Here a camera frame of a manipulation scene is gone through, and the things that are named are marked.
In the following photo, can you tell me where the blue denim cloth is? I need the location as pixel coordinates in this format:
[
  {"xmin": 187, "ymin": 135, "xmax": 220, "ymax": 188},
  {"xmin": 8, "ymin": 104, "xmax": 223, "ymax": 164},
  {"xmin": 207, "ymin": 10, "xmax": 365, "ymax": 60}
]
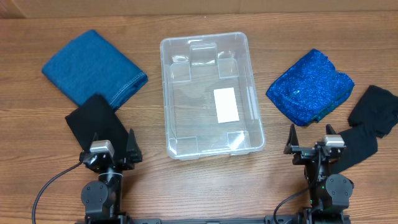
[{"xmin": 42, "ymin": 30, "xmax": 148, "ymax": 111}]

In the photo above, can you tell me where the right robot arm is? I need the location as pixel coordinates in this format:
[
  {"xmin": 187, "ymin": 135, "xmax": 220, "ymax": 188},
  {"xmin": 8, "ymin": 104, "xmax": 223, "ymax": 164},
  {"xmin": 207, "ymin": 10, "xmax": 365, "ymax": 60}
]
[{"xmin": 281, "ymin": 124, "xmax": 354, "ymax": 224}]

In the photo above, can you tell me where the black cloth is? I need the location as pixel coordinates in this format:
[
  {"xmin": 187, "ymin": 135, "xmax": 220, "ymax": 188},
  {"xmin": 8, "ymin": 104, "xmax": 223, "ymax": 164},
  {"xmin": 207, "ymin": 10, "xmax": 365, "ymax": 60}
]
[
  {"xmin": 331, "ymin": 85, "xmax": 397, "ymax": 174},
  {"xmin": 65, "ymin": 95, "xmax": 129, "ymax": 158}
]

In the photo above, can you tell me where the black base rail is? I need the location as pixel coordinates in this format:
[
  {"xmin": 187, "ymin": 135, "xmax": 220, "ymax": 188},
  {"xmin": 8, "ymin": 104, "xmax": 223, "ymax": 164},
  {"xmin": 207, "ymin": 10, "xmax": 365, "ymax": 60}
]
[{"xmin": 74, "ymin": 214, "xmax": 352, "ymax": 224}]

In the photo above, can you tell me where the sparkly blue sequin cloth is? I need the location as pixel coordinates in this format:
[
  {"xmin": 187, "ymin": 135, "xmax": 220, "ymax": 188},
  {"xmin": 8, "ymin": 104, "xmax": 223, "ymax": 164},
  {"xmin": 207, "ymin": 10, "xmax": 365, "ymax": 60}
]
[{"xmin": 266, "ymin": 49, "xmax": 354, "ymax": 126}]

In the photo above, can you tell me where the clear plastic storage container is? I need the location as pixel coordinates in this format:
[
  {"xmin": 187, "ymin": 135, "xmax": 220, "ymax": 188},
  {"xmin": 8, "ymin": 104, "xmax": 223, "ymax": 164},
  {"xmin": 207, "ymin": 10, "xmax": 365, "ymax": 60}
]
[{"xmin": 160, "ymin": 32, "xmax": 266, "ymax": 160}]

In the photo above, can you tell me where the white label in container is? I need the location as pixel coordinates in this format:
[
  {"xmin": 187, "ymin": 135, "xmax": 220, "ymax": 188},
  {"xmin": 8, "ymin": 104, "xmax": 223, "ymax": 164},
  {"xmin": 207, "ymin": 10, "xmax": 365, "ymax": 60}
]
[{"xmin": 214, "ymin": 87, "xmax": 239, "ymax": 123}]

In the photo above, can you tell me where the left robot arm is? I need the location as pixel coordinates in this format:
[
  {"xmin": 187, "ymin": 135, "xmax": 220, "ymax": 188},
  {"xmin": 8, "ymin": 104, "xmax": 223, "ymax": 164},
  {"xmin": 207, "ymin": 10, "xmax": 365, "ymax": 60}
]
[{"xmin": 80, "ymin": 130, "xmax": 142, "ymax": 223}]

